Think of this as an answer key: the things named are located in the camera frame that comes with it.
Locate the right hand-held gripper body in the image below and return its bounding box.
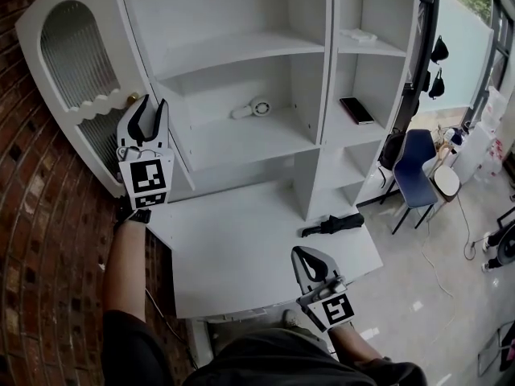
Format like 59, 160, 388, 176
295, 273, 356, 333

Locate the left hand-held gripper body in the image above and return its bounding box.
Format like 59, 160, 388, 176
115, 128, 175, 211

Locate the white cabinet door with glass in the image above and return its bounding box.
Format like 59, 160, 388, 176
14, 0, 175, 199

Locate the person's right forearm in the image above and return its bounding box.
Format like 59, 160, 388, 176
326, 321, 389, 363

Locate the person's left forearm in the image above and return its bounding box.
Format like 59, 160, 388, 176
101, 217, 148, 326

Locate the white open shelf cabinet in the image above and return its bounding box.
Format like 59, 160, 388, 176
110, 0, 423, 322

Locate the black folded umbrella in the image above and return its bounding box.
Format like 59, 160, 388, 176
299, 212, 365, 239

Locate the person's grey shoe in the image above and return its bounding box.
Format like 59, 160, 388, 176
282, 308, 302, 330

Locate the person's black clothing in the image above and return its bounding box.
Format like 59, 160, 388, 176
101, 309, 429, 386

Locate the white handheld fan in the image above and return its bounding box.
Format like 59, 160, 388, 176
230, 98, 275, 121

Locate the blue chair with black legs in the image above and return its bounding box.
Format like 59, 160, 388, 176
390, 128, 440, 236

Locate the black backpack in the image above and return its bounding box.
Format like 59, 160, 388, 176
377, 131, 406, 173

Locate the round white wooden stool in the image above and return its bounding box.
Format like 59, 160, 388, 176
428, 142, 462, 203

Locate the dark smartphone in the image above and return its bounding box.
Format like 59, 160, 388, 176
339, 96, 376, 126

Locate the stack of white boxes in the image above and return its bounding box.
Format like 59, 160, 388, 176
451, 85, 509, 186

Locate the black hanging bag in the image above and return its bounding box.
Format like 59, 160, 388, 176
426, 67, 447, 101
429, 34, 448, 65

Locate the clear plastic wrapper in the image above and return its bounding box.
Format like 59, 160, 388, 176
340, 27, 378, 45

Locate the black coat rack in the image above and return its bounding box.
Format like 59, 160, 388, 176
401, 0, 435, 129

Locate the black wrist strap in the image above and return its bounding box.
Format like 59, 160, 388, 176
114, 206, 153, 227

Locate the white floor cable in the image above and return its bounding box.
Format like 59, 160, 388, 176
419, 194, 492, 298

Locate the metal frame stand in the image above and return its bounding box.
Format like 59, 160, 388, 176
476, 322, 515, 378

